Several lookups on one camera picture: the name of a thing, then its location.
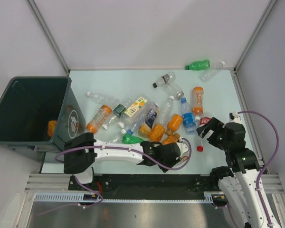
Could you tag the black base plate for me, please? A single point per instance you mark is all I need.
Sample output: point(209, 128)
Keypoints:
point(153, 186)

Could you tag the orange juice bottle gold cap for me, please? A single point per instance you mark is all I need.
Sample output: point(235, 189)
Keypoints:
point(157, 133)

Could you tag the orange label bottle right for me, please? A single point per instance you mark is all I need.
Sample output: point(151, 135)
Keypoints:
point(197, 101)

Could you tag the orange label bottle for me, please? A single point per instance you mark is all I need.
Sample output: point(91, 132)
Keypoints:
point(99, 118)
point(197, 101)

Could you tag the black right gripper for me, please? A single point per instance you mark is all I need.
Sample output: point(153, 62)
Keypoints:
point(214, 124)

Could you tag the clear bottle white cap back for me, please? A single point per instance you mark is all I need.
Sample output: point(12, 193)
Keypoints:
point(211, 72)

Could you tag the dark green plastic bin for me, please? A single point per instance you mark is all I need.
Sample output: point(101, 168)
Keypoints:
point(27, 105)

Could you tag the clear Nongfu bottle red label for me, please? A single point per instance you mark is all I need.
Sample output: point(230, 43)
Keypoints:
point(199, 140)

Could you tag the crushed clear bottle blue cap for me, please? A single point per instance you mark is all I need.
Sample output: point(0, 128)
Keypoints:
point(141, 119)

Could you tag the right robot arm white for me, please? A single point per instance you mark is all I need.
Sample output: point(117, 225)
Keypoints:
point(240, 180)

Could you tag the green crushed plastic bottle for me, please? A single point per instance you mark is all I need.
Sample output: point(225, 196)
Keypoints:
point(130, 139)

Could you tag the clear bottle dark green label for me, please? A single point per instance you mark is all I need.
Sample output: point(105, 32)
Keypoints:
point(117, 112)

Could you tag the clear bottle silver cap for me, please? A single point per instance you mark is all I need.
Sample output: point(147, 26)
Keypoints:
point(174, 90)

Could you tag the tall clear bottle white cap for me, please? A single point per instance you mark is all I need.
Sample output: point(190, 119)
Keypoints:
point(165, 111)

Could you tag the clear bottle white cap lower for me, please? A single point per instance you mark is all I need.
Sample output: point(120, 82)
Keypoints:
point(117, 137)

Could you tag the yellow tea bottle blue label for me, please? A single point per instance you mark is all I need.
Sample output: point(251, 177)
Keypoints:
point(145, 129)

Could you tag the orange bottle gold cap upright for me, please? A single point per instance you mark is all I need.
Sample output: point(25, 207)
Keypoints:
point(174, 124)

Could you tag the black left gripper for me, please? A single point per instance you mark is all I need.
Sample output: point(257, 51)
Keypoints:
point(172, 162)

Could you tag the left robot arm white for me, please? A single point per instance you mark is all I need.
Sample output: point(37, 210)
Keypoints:
point(83, 151)

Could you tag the white cable duct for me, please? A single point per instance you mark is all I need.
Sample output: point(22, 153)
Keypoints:
point(74, 197)

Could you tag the clear bottle far left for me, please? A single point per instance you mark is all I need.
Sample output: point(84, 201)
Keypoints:
point(103, 98)

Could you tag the clear bottle blue label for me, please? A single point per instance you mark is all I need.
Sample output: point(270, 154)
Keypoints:
point(187, 115)

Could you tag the green bottle at back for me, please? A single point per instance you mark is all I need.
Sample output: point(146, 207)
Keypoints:
point(198, 65)

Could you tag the orange label bottle left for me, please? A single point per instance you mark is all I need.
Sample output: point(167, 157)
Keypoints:
point(99, 118)

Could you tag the clear bottle black cap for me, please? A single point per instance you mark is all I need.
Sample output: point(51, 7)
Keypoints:
point(163, 80)

